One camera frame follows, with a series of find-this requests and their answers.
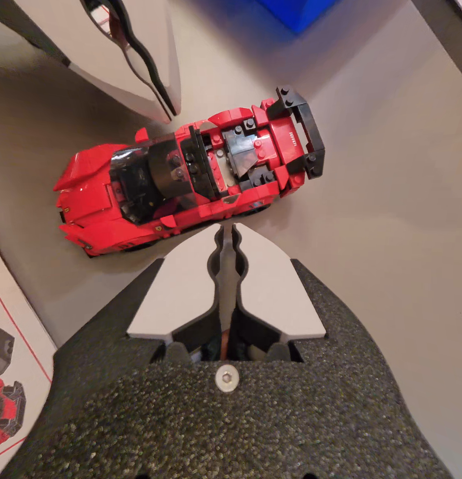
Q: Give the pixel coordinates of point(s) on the black bar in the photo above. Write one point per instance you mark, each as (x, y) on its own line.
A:
(448, 30)

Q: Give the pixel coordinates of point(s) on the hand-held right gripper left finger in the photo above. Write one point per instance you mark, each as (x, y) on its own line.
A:
(171, 295)

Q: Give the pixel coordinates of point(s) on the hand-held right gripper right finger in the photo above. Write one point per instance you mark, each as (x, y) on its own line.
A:
(283, 295)

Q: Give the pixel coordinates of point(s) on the lego instruction booklet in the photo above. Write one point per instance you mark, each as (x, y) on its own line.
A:
(13, 310)

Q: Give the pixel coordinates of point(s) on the dark transparent lego canopy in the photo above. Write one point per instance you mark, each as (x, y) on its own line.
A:
(156, 176)

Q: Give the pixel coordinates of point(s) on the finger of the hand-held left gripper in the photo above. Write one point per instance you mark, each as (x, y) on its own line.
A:
(160, 37)
(85, 48)

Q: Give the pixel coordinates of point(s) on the blue plastic bin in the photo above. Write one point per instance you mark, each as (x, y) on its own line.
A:
(294, 15)

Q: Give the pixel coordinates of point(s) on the red lego car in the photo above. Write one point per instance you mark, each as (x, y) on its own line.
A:
(88, 179)

